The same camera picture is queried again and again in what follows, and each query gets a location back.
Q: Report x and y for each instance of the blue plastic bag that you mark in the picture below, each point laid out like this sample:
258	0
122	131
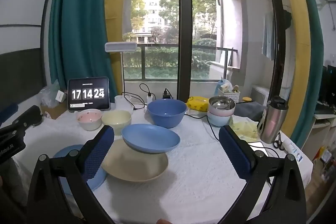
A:
223	83

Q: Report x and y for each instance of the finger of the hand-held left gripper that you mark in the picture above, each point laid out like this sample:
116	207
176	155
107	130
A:
30	116
8	112

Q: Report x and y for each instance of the beige plate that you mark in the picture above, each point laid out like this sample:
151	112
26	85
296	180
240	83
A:
136	166

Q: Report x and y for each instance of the white desk lamp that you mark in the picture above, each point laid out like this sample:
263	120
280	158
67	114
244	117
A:
120	47

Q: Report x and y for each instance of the white tube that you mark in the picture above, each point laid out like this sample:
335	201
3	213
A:
292	151

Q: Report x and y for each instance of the grey cloth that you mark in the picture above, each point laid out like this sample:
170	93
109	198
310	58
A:
249	111

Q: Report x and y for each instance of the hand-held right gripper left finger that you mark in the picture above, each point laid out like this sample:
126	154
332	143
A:
98	150

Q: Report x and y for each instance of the black monitor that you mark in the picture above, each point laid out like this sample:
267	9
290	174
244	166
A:
329	84

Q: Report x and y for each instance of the large blue bowl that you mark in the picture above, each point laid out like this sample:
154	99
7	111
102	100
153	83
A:
166	115

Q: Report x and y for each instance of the yellow-green tissue pack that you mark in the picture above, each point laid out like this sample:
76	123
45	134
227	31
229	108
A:
244	130

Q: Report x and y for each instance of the cream bowl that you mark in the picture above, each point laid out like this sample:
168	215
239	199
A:
116	120

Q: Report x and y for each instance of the teal curtain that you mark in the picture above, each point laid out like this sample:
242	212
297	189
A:
78	16
313	42

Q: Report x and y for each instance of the light blue bowl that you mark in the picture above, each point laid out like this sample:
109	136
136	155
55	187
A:
219	121

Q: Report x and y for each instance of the pink steel-lined bowl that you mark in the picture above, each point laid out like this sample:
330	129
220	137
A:
221	111

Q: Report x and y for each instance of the tablet with clock display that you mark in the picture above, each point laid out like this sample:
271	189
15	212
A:
89	94

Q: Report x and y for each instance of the white tablecloth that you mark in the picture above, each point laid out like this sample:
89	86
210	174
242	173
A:
189	187

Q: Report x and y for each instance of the black charger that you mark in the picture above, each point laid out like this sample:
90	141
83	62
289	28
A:
166	94

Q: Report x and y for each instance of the black balcony railing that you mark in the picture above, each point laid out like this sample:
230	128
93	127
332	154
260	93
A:
157	46

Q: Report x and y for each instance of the yellow wet wipes pack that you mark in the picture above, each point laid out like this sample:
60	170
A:
198	103

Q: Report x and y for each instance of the white plastic basket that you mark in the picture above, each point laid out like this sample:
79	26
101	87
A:
229	95

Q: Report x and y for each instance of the white charger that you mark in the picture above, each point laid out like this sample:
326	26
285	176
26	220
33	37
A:
149	99

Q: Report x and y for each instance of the white appliance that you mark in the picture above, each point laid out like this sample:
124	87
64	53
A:
260	95

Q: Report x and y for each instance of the clear plastic bag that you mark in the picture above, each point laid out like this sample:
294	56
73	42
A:
48	94

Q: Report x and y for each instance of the pink speckled bowl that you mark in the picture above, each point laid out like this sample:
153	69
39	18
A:
89	119

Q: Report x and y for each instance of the hanging light blue garment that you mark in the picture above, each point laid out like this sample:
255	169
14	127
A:
268	35

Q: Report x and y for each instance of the steel tumbler with black lid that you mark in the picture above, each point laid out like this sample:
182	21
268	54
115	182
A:
273	121

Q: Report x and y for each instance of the black window frame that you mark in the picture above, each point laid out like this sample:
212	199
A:
185	16

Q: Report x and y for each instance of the small white box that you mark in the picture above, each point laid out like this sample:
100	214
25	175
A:
61	95

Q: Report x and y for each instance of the blue plate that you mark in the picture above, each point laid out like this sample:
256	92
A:
149	137
65	153

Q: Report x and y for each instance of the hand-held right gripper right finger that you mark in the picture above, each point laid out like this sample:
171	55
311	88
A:
235	150

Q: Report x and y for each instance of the yellow lidded jar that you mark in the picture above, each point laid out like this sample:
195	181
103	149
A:
247	99

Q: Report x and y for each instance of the cardboard box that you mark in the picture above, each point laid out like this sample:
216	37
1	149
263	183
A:
53	111

